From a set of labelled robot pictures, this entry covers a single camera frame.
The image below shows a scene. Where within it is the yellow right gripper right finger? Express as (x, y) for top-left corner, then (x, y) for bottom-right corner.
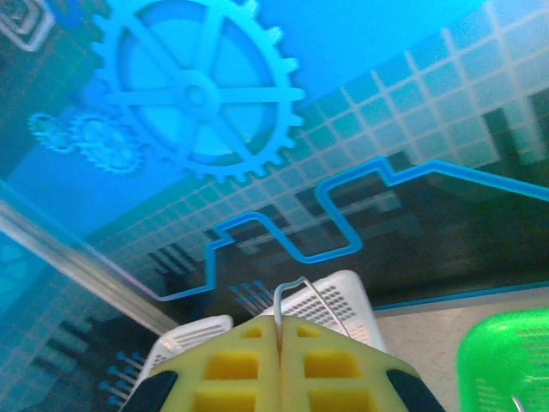
(281, 316), (447, 412)

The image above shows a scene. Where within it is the white plastic basket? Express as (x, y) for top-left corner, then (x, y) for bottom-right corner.
(139, 314), (235, 390)
(256, 269), (387, 354)

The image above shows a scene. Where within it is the green plastic basket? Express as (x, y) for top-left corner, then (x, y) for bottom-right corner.
(455, 311), (549, 412)

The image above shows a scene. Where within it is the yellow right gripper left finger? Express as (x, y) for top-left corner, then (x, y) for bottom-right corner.
(118, 316), (283, 412)

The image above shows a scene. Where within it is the aluminium frame post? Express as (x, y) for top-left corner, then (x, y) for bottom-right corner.
(0, 179), (179, 336)

